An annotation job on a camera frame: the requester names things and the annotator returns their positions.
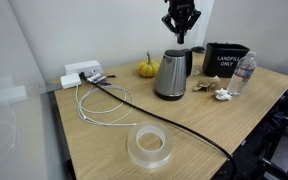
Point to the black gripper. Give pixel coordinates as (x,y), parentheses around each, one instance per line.
(182,6)

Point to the stainless steel electric kettle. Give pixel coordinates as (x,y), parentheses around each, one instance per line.
(170,75)

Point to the black round disc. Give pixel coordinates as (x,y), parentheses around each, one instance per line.
(198,49)

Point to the black landfill only bin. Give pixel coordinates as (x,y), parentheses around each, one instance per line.
(222,61)

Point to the small orange pumpkin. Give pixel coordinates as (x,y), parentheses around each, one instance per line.
(148,69)

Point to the clear plastic water bottle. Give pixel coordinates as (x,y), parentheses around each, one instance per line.
(242,75)

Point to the small silver usb hub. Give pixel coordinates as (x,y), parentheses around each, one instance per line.
(96,78)

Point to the white power strip box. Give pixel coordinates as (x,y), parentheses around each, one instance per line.
(82,67)

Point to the white power adapter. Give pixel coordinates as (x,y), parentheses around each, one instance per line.
(70,80)

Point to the clear tape roll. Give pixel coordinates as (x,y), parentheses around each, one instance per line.
(134,151)

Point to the black metal cart frame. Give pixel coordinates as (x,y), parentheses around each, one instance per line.
(284,133)

